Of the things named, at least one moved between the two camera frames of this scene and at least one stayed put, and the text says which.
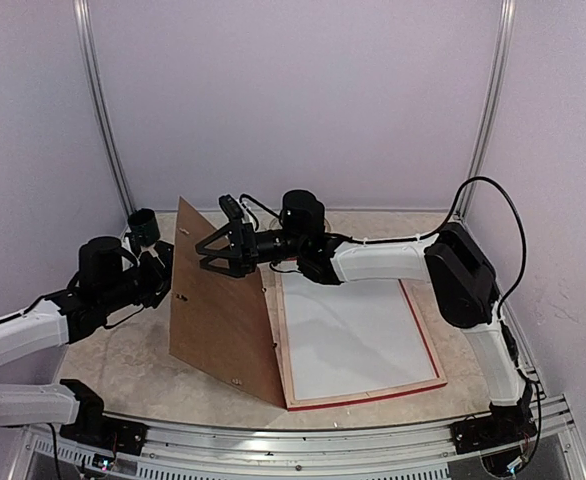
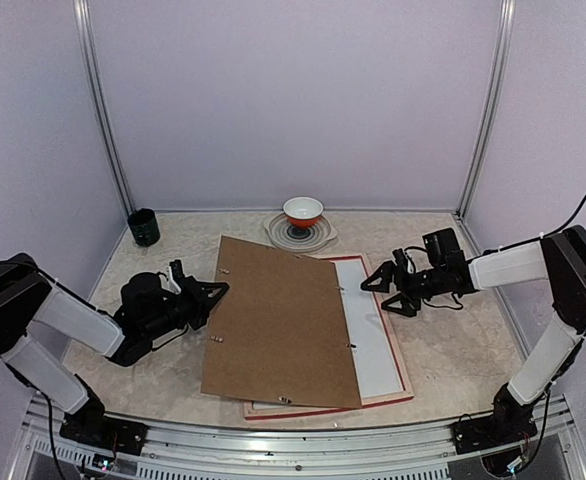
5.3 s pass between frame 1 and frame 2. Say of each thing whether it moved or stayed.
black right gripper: moved
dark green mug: stayed
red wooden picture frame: moved
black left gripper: moved
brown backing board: moved
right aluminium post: stayed
